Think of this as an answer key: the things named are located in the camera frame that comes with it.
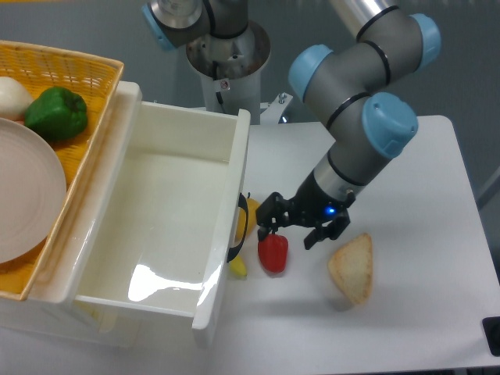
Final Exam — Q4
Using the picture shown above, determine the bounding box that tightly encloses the triangular toast bread slice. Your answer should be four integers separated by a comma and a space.
327, 233, 373, 305

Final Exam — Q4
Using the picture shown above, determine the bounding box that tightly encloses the yellow toy banana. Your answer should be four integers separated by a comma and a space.
229, 255, 248, 280

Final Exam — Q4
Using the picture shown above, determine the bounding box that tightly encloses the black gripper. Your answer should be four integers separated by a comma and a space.
255, 172, 351, 249

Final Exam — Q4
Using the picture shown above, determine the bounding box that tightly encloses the white toy onion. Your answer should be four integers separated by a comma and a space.
1, 77, 34, 121

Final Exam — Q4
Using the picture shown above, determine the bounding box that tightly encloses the green toy bell pepper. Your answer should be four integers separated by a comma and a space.
24, 87, 88, 141

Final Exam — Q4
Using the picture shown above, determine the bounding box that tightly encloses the yellow toy bell pepper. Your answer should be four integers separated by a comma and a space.
234, 193, 260, 242

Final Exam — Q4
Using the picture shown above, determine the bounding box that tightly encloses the white plastic drawer cabinet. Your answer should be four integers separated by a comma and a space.
1, 81, 142, 347

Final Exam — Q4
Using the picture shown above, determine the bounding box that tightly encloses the yellow woven basket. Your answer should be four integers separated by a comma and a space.
1, 41, 124, 301

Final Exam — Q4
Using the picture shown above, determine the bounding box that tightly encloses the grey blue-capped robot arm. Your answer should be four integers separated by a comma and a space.
141, 1, 441, 248

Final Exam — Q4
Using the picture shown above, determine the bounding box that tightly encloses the black object at table edge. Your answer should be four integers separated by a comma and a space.
482, 316, 500, 357

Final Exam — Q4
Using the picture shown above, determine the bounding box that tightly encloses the red toy bell pepper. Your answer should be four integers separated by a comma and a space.
258, 234, 289, 274

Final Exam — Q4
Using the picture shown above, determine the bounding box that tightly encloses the white drawer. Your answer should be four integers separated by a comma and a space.
80, 102, 250, 348

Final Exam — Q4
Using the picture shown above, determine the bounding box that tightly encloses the white metal mounting bracket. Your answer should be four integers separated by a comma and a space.
260, 92, 294, 126

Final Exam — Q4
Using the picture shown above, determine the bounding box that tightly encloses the pink round plate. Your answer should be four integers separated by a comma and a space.
1, 119, 66, 263

